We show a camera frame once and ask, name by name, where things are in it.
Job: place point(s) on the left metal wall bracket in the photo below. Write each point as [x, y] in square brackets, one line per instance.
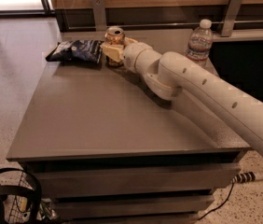
[99, 15]

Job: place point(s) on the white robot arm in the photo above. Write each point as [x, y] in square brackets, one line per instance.
[170, 73]

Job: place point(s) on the orange LaCroix soda can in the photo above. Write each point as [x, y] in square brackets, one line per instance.
[114, 36]

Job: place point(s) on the black wire basket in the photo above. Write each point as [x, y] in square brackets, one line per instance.
[32, 195]

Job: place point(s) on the grey drawer cabinet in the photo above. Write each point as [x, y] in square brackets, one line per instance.
[106, 150]

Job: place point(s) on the striped power plug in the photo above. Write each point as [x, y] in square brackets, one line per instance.
[247, 177]

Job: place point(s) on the blue chip bag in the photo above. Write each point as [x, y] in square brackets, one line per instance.
[84, 50]

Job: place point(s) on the metal wall bracket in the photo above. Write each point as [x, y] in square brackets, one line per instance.
[230, 16]
[99, 15]

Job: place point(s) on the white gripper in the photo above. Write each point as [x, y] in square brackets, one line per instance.
[131, 54]

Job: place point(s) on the right metal wall bracket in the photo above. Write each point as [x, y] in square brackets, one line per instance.
[230, 16]

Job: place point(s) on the clear plastic water bottle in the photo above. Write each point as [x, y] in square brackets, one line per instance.
[200, 43]

